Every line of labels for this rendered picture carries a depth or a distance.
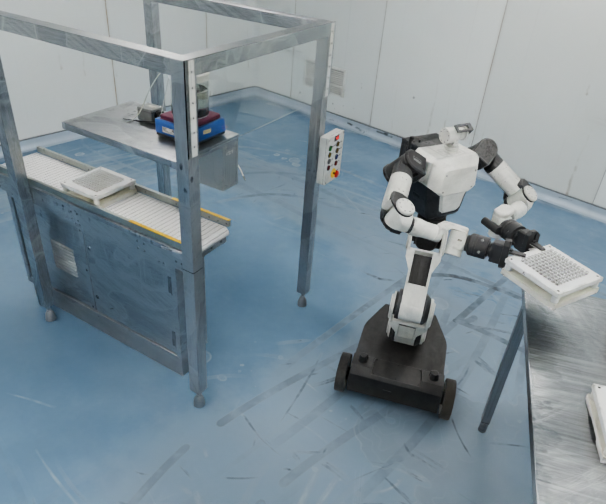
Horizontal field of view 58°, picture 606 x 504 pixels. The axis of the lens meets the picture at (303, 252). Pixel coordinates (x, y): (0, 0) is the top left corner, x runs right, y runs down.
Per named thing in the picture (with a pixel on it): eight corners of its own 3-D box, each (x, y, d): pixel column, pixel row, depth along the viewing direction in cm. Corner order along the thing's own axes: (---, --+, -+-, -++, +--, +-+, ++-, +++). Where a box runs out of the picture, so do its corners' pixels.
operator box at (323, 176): (339, 175, 303) (344, 130, 289) (324, 185, 290) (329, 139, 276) (330, 172, 305) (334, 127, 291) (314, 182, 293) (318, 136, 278)
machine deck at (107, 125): (238, 142, 230) (238, 133, 228) (176, 171, 202) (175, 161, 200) (131, 108, 255) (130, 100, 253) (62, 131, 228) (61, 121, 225)
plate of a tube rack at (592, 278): (602, 281, 200) (604, 277, 199) (557, 299, 189) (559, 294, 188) (547, 248, 217) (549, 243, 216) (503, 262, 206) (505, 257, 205)
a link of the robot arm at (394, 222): (440, 233, 209) (395, 219, 205) (426, 247, 217) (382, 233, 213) (439, 212, 215) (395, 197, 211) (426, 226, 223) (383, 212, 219)
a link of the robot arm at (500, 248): (514, 235, 210) (483, 226, 214) (509, 246, 202) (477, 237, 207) (506, 263, 216) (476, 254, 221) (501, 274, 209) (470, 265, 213)
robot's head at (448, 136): (436, 145, 234) (440, 125, 229) (454, 142, 239) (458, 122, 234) (446, 151, 229) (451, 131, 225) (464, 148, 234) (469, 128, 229)
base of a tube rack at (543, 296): (597, 292, 202) (599, 287, 201) (552, 310, 192) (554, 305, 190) (544, 258, 220) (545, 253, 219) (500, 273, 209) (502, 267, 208)
